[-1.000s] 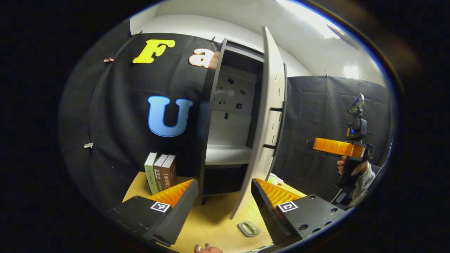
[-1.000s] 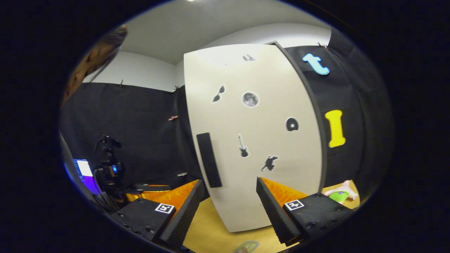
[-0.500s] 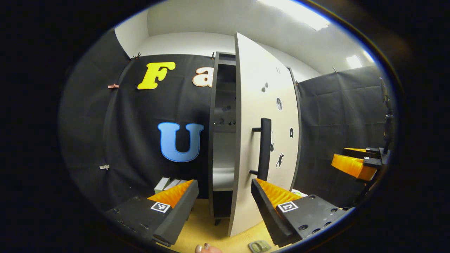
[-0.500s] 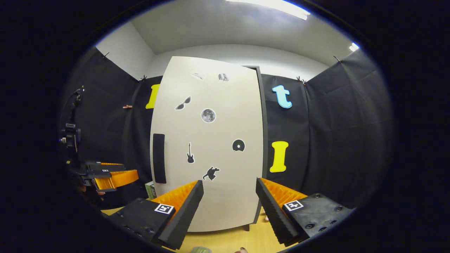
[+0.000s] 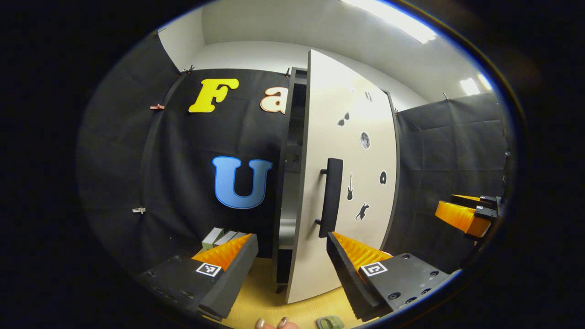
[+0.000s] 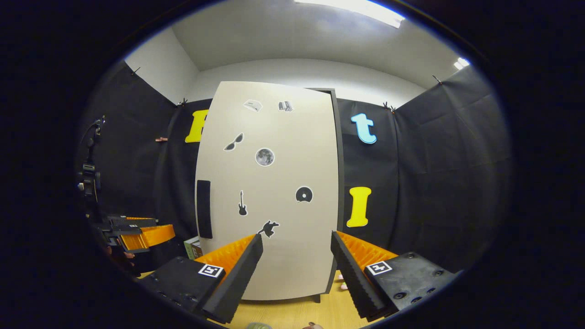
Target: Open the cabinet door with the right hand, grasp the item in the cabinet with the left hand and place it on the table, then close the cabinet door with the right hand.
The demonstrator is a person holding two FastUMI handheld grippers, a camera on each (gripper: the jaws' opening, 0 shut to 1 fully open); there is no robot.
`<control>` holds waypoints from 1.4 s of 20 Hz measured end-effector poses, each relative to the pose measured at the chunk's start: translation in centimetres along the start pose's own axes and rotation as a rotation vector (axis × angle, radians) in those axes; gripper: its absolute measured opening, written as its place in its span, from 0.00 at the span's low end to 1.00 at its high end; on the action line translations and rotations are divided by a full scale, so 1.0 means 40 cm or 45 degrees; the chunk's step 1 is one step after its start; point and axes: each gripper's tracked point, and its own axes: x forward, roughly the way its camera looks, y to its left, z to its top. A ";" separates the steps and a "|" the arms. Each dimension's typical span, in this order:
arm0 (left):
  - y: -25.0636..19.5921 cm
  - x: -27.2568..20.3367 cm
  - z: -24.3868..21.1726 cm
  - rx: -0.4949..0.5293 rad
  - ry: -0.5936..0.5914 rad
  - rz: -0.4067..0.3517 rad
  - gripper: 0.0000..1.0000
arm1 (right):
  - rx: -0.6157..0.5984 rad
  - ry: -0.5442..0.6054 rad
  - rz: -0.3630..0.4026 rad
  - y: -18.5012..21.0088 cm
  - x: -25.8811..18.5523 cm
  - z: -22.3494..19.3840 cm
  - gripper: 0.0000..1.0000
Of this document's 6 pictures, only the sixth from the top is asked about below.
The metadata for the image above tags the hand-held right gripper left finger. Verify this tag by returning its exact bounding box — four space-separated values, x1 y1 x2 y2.
137 233 264 325

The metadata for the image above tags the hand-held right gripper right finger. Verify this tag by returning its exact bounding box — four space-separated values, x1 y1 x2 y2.
330 230 457 321

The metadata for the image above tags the beige cabinet door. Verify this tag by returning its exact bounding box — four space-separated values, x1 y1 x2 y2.
194 81 341 302

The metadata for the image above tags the black cabinet door handle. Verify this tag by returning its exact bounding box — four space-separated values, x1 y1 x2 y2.
197 180 213 239

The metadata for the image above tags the black backdrop cloth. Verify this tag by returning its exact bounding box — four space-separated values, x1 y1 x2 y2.
75 62 512 275

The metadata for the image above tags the long ceiling light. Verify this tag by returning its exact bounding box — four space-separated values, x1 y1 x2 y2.
295 0 405 28

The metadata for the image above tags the black camera stand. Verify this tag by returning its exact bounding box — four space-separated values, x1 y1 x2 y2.
77 117 105 215

